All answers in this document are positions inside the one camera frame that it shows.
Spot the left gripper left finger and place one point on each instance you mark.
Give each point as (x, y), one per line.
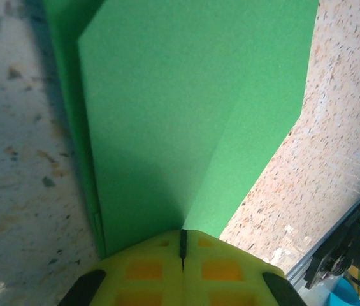
(144, 274)

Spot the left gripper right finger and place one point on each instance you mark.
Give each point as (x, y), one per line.
(224, 274)

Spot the green square paper sheet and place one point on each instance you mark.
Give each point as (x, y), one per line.
(183, 111)

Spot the long aluminium mounting rail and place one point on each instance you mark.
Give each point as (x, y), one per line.
(299, 271)

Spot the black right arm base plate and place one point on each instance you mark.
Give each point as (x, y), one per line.
(329, 252)

